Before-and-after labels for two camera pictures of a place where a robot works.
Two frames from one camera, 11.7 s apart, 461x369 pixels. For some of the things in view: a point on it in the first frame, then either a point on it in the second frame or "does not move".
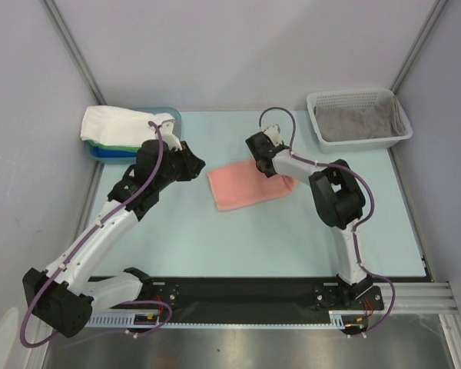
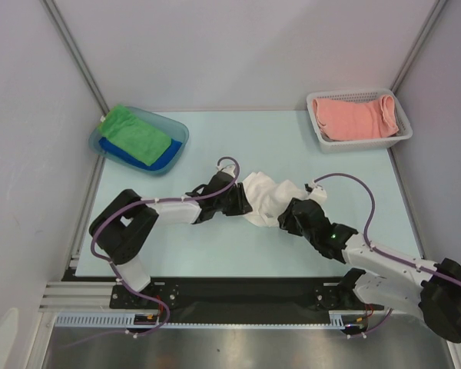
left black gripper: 192,164 → 241,204
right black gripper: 258,145 → 290,214
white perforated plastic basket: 355,97 does not move
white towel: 120,126 → 267,198
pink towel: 245,184 → 352,119
